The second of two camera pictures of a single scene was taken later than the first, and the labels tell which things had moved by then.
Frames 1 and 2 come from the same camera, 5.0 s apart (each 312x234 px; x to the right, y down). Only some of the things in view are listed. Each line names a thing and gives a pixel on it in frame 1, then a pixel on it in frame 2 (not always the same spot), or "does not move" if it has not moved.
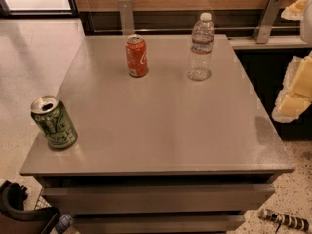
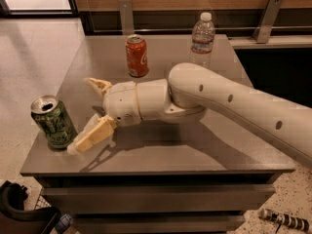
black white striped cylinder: x=285 y=219 does not move
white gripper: x=307 y=26 to x=121 y=103
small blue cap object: x=63 y=222 does not move
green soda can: x=55 y=122 does not move
